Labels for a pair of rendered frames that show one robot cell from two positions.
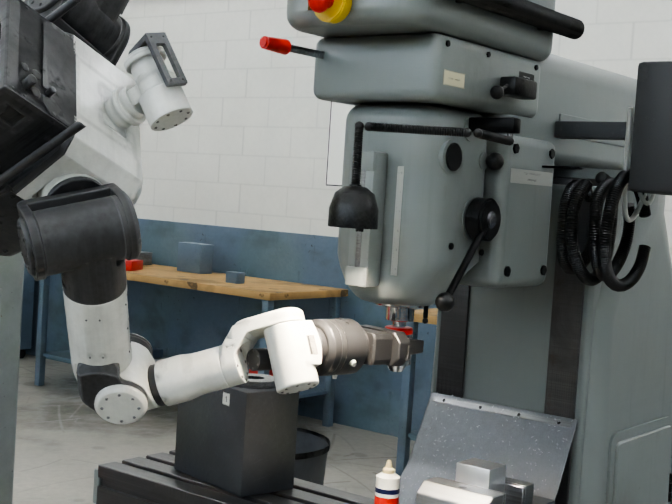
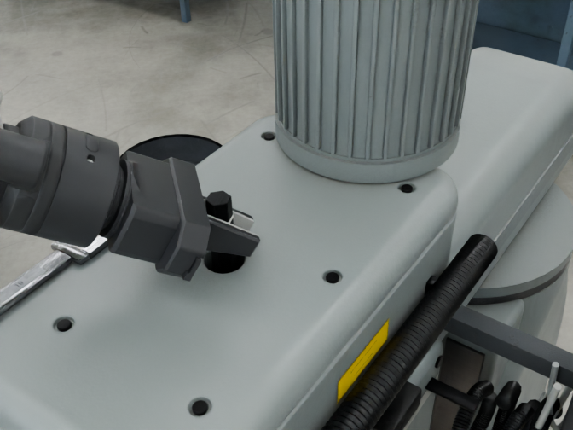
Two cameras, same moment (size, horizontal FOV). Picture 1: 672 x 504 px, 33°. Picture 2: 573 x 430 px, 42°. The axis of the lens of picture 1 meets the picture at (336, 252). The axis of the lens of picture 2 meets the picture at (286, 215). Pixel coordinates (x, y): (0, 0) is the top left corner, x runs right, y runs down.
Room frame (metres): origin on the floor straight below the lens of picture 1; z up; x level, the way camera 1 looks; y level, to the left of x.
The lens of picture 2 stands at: (1.33, -0.15, 2.34)
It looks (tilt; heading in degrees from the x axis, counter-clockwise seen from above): 39 degrees down; 358
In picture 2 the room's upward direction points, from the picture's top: 1 degrees counter-clockwise
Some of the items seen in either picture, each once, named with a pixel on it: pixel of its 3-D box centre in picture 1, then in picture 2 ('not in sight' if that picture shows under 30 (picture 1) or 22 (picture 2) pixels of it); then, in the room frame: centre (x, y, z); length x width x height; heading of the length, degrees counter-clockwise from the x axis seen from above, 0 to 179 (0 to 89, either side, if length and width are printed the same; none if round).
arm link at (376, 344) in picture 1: (356, 347); not in sight; (1.77, -0.04, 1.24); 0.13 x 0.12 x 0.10; 42
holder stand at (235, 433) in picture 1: (235, 426); not in sight; (2.06, 0.17, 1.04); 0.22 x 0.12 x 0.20; 41
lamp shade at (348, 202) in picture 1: (354, 206); not in sight; (1.61, -0.02, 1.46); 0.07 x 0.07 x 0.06
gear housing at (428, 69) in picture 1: (430, 79); not in sight; (1.87, -0.14, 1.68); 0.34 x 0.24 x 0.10; 142
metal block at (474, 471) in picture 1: (480, 482); not in sight; (1.73, -0.25, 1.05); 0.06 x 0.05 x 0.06; 52
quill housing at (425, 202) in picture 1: (409, 205); not in sight; (1.84, -0.12, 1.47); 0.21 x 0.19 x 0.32; 52
